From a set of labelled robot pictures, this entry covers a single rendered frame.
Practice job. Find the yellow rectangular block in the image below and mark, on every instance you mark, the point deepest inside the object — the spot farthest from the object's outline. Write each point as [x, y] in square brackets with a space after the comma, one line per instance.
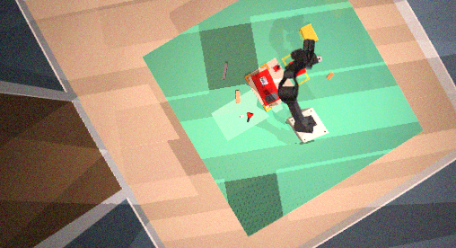
[308, 33]

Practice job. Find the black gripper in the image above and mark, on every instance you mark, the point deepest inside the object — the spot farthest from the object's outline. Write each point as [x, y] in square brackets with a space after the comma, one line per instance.
[315, 62]

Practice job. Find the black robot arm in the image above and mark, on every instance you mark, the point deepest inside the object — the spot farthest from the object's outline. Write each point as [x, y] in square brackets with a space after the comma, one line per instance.
[289, 94]

